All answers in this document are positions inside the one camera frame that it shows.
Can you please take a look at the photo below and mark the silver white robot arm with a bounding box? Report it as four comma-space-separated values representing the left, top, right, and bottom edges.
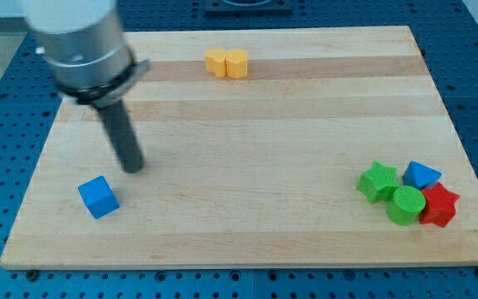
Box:
18, 0, 150, 174

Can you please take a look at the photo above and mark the green cylinder block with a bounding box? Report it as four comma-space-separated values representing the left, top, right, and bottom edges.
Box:
386, 185, 427, 226

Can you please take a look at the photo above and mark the yellow heart block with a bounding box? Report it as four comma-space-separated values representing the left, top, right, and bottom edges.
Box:
204, 48, 227, 78

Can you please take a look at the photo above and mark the yellow hexagon block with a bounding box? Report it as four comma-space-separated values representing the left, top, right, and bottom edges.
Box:
225, 49, 248, 79

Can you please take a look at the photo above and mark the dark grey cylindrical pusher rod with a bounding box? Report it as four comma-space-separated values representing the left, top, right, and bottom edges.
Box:
94, 100, 144, 174

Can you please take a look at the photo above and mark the red star block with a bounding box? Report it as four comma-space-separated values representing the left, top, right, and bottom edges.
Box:
419, 183, 460, 228

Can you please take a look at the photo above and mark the wooden board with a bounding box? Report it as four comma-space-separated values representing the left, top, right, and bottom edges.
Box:
0, 26, 478, 271

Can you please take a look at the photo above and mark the green star block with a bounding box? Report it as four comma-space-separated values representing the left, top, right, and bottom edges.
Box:
357, 161, 400, 204

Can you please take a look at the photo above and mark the blue cube block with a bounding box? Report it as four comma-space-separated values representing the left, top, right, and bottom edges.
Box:
78, 176, 120, 219

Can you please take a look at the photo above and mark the blue triangle block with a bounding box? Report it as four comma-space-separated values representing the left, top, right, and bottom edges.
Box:
402, 160, 441, 189

